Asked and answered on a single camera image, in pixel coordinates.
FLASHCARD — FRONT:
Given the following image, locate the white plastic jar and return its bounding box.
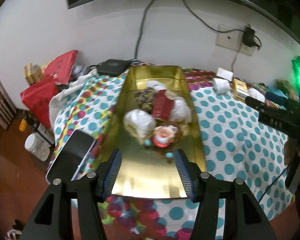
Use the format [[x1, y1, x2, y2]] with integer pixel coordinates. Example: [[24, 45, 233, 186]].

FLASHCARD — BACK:
[[24, 133, 50, 161]]

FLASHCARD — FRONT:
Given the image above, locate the smartphone with blue case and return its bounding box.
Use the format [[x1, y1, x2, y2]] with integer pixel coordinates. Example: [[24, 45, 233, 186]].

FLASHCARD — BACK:
[[46, 129, 96, 184]]

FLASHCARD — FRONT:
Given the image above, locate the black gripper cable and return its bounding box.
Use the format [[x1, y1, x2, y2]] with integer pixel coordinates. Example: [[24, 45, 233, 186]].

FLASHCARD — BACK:
[[257, 164, 289, 203]]

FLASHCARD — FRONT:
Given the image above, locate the red cigarette box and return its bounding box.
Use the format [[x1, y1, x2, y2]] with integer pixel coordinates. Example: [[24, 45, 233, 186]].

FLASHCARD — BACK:
[[152, 89, 175, 120]]

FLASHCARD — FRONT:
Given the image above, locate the polka dot tablecloth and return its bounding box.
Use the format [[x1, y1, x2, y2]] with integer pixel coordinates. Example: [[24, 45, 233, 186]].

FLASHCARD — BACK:
[[53, 69, 292, 239]]

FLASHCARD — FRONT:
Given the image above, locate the white crumpled bundle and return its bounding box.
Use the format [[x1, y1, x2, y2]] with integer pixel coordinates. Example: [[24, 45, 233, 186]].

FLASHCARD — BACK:
[[123, 109, 156, 138]]

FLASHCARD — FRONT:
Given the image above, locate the person's right hand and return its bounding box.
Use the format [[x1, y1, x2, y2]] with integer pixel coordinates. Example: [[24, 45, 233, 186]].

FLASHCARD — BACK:
[[284, 137, 300, 166]]

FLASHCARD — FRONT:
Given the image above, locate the gold metal tray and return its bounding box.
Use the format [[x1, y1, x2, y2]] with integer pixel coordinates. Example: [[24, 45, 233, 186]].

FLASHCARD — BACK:
[[101, 66, 206, 199]]

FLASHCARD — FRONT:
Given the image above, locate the blue cloth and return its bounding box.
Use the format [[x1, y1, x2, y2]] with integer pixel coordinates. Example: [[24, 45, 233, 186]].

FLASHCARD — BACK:
[[265, 89, 288, 106]]

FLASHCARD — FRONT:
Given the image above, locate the clear plastic bag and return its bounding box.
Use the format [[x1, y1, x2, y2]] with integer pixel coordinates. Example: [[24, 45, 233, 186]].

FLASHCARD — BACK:
[[169, 97, 192, 123]]

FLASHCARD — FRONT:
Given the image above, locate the white and yellow box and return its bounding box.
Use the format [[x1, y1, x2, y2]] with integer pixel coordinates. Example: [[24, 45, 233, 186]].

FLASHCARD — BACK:
[[216, 67, 234, 82]]

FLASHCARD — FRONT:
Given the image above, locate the black power adapter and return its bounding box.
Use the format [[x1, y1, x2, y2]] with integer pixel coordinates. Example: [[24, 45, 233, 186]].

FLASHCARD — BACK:
[[242, 24, 257, 47]]

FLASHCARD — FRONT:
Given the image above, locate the cardboard box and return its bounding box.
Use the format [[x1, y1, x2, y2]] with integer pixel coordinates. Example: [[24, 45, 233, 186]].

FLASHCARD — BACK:
[[24, 63, 45, 86]]

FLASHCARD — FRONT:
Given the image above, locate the white cloth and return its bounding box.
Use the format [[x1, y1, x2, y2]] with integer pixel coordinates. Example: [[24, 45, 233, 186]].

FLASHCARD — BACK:
[[49, 69, 98, 127]]

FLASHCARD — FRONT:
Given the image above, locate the thin black cable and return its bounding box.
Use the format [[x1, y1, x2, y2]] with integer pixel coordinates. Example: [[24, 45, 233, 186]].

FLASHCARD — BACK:
[[180, 0, 263, 71]]

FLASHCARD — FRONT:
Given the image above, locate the white rolled sock pair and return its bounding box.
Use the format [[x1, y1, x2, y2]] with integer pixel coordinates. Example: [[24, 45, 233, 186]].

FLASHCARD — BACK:
[[212, 77, 231, 94]]

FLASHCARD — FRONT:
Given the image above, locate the black power cable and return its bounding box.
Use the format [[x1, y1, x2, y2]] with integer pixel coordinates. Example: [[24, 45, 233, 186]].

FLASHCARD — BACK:
[[134, 0, 162, 62]]

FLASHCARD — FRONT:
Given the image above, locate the wall socket plate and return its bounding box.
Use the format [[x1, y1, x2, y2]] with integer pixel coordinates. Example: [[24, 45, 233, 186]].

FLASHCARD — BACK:
[[216, 24, 255, 56]]

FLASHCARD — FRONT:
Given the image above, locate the red-haired doll figurine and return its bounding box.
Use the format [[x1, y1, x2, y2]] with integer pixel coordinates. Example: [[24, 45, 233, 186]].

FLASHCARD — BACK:
[[143, 122, 183, 163]]

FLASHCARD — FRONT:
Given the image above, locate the yellow medicine box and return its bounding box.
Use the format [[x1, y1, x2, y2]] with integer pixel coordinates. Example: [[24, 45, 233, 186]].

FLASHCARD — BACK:
[[232, 79, 249, 102]]

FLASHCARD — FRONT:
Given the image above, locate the black set-top box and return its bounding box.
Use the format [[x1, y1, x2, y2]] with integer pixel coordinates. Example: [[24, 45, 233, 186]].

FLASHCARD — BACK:
[[97, 59, 130, 77]]

